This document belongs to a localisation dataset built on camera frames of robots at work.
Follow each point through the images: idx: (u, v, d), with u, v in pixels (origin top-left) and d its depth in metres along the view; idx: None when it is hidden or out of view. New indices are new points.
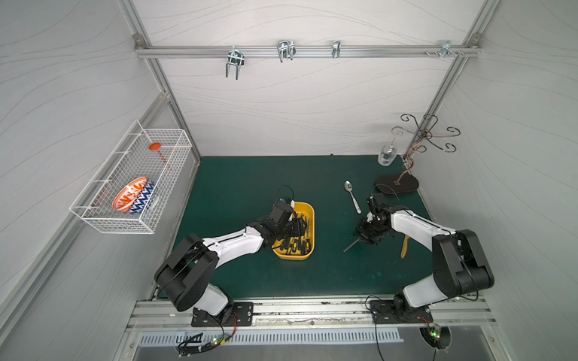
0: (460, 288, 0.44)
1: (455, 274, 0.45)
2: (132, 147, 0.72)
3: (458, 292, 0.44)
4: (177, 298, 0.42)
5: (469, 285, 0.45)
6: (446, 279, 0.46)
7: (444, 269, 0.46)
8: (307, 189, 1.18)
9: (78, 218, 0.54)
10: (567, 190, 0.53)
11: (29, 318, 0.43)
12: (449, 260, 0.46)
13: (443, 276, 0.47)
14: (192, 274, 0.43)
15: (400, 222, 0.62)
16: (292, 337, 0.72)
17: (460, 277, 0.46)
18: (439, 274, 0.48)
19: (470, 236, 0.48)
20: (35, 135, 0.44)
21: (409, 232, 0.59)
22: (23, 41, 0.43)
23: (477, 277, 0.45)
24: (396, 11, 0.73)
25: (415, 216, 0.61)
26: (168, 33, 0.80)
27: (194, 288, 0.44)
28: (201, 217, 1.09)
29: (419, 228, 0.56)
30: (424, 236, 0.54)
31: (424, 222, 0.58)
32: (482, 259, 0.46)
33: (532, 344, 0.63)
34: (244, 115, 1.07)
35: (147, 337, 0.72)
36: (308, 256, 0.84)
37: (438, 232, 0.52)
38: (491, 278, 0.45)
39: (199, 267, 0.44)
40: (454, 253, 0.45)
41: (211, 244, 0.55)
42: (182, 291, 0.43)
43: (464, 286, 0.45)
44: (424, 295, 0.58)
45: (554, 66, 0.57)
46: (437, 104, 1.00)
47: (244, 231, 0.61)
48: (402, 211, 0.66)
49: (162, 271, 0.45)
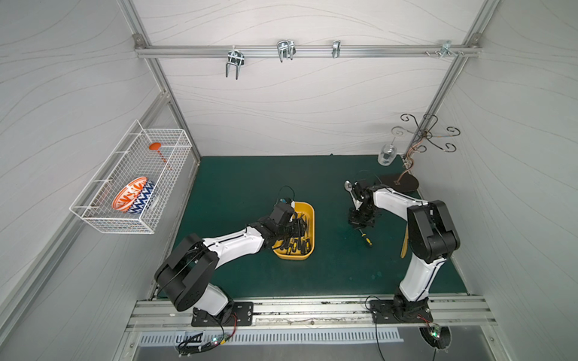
0: (431, 250, 0.51)
1: (427, 238, 0.51)
2: (132, 147, 0.72)
3: (429, 255, 0.50)
4: (177, 298, 0.42)
5: (439, 247, 0.51)
6: (420, 247, 0.52)
7: (416, 235, 0.52)
8: (307, 188, 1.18)
9: (78, 218, 0.54)
10: (567, 190, 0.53)
11: (29, 318, 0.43)
12: (421, 226, 0.52)
13: (416, 242, 0.53)
14: (192, 274, 0.43)
15: (381, 198, 0.68)
16: (292, 337, 0.72)
17: (431, 240, 0.52)
18: (412, 241, 0.54)
19: (440, 204, 0.54)
20: (35, 135, 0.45)
21: (389, 207, 0.65)
22: (23, 40, 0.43)
23: (447, 241, 0.52)
24: (397, 11, 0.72)
25: (393, 192, 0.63)
26: (168, 32, 0.80)
27: (195, 288, 0.44)
28: (201, 217, 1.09)
29: (397, 201, 0.61)
30: (400, 210, 0.60)
31: (403, 196, 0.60)
32: (451, 223, 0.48)
33: (532, 344, 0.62)
34: (244, 116, 1.07)
35: (147, 337, 0.72)
36: (308, 256, 0.84)
37: (413, 204, 0.57)
38: (458, 241, 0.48)
39: (199, 267, 0.44)
40: (425, 222, 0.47)
41: (211, 244, 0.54)
42: (182, 291, 0.43)
43: (436, 250, 0.51)
44: (414, 278, 0.60)
45: (554, 66, 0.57)
46: (437, 104, 1.00)
47: (245, 231, 0.61)
48: (382, 189, 0.72)
49: (162, 271, 0.45)
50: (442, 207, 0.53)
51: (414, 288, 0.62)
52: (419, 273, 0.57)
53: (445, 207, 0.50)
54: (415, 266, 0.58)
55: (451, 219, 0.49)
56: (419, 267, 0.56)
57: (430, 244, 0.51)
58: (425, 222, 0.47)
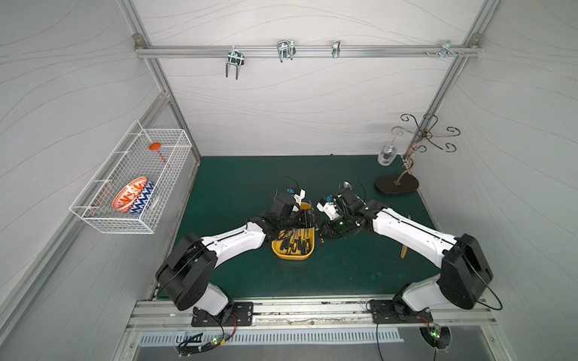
0: (475, 299, 0.43)
1: (471, 289, 0.43)
2: (132, 147, 0.72)
3: (473, 303, 0.43)
4: (178, 297, 0.42)
5: (479, 292, 0.44)
6: (460, 295, 0.44)
7: (455, 284, 0.43)
8: (307, 189, 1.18)
9: (78, 218, 0.54)
10: (566, 190, 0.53)
11: (30, 318, 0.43)
12: (464, 278, 0.43)
13: (454, 289, 0.44)
14: (191, 274, 0.43)
15: (387, 230, 0.56)
16: (292, 337, 0.72)
17: (473, 288, 0.43)
18: (448, 287, 0.45)
19: (473, 242, 0.45)
20: (37, 135, 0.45)
21: (402, 240, 0.53)
22: (24, 40, 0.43)
23: (485, 282, 0.45)
24: (397, 11, 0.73)
25: (404, 223, 0.54)
26: (168, 32, 0.80)
27: (195, 287, 0.44)
28: (201, 216, 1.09)
29: (415, 239, 0.50)
30: (418, 247, 0.50)
31: (420, 231, 0.51)
32: (485, 262, 0.45)
33: (532, 344, 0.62)
34: (244, 116, 1.07)
35: (147, 337, 0.72)
36: (308, 256, 0.84)
37: (438, 244, 0.47)
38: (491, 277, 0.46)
39: (198, 267, 0.43)
40: (466, 270, 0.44)
41: (211, 243, 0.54)
42: (182, 290, 0.43)
43: (478, 297, 0.44)
44: (426, 300, 0.57)
45: (554, 66, 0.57)
46: (437, 104, 1.00)
47: (246, 227, 0.60)
48: (387, 217, 0.57)
49: (162, 271, 0.46)
50: (476, 247, 0.45)
51: (423, 306, 0.60)
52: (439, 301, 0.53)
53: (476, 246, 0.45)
54: (435, 296, 0.53)
55: (484, 257, 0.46)
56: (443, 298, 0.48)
57: (474, 291, 0.44)
58: (466, 271, 0.43)
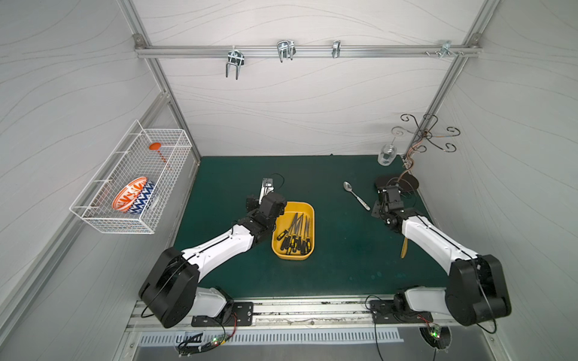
0: (479, 318, 0.42)
1: (475, 305, 0.42)
2: (132, 147, 0.72)
3: (475, 322, 0.42)
4: (164, 313, 0.41)
5: (485, 314, 0.42)
6: (463, 308, 0.43)
7: (460, 297, 0.43)
8: (307, 188, 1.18)
9: (78, 218, 0.54)
10: (567, 190, 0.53)
11: (30, 317, 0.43)
12: (469, 291, 0.42)
13: (460, 302, 0.43)
14: (174, 292, 0.41)
15: (412, 232, 0.58)
16: (292, 337, 0.72)
17: (480, 307, 0.42)
18: (454, 299, 0.45)
19: (493, 263, 0.44)
20: (36, 135, 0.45)
21: (423, 244, 0.55)
22: (24, 41, 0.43)
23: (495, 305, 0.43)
24: (397, 11, 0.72)
25: (430, 229, 0.56)
26: (168, 32, 0.80)
27: (181, 301, 0.43)
28: (202, 216, 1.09)
29: (436, 245, 0.51)
30: (437, 253, 0.50)
31: (442, 238, 0.53)
32: (503, 289, 0.43)
33: (532, 344, 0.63)
34: (244, 116, 1.07)
35: (147, 337, 0.72)
36: (309, 256, 0.84)
37: (456, 256, 0.47)
38: (509, 307, 0.43)
39: (179, 284, 0.41)
40: (475, 284, 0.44)
41: (193, 256, 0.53)
42: (167, 308, 0.41)
43: (482, 317, 0.42)
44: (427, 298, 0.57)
45: (553, 66, 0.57)
46: (437, 104, 1.00)
47: (231, 232, 0.57)
48: (417, 221, 0.60)
49: (146, 289, 0.44)
50: (495, 268, 0.43)
51: (422, 306, 0.59)
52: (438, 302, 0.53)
53: (497, 268, 0.43)
54: None
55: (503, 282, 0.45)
56: None
57: (478, 308, 0.43)
58: (473, 285, 0.42)
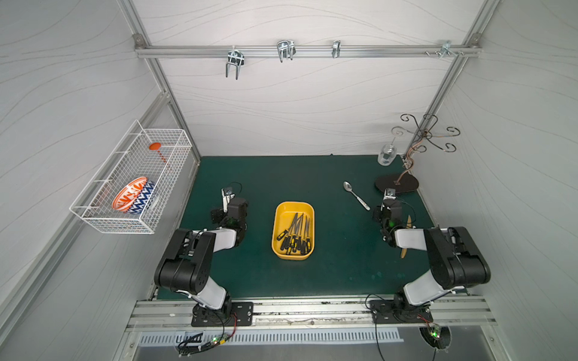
0: (452, 274, 0.46)
1: (445, 259, 0.48)
2: (133, 147, 0.73)
3: (451, 279, 0.46)
4: (192, 278, 0.45)
5: (460, 272, 0.46)
6: (441, 269, 0.47)
7: (436, 257, 0.49)
8: (307, 188, 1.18)
9: (78, 218, 0.54)
10: (566, 189, 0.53)
11: (30, 317, 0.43)
12: (438, 246, 0.49)
13: (438, 266, 0.48)
14: (199, 253, 0.47)
15: None
16: (292, 337, 0.72)
17: (451, 262, 0.48)
18: (435, 267, 0.49)
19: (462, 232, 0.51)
20: (35, 135, 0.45)
21: None
22: (23, 41, 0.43)
23: (469, 266, 0.47)
24: (397, 11, 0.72)
25: None
26: (168, 32, 0.80)
27: (205, 264, 0.48)
28: (201, 216, 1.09)
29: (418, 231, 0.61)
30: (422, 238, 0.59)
31: None
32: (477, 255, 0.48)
33: (532, 344, 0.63)
34: (244, 116, 1.07)
35: (147, 337, 0.72)
36: (308, 256, 0.84)
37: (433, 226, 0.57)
38: (484, 272, 0.46)
39: (202, 246, 0.48)
40: (445, 244, 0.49)
41: None
42: (193, 273, 0.45)
43: (455, 272, 0.46)
44: (422, 289, 0.58)
45: (552, 65, 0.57)
46: (437, 104, 1.00)
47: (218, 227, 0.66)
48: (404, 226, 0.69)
49: (163, 269, 0.46)
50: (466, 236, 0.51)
51: (420, 299, 0.60)
52: (431, 290, 0.55)
53: (466, 235, 0.51)
54: (428, 282, 0.55)
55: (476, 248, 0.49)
56: (433, 285, 0.53)
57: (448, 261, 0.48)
58: (443, 244, 0.50)
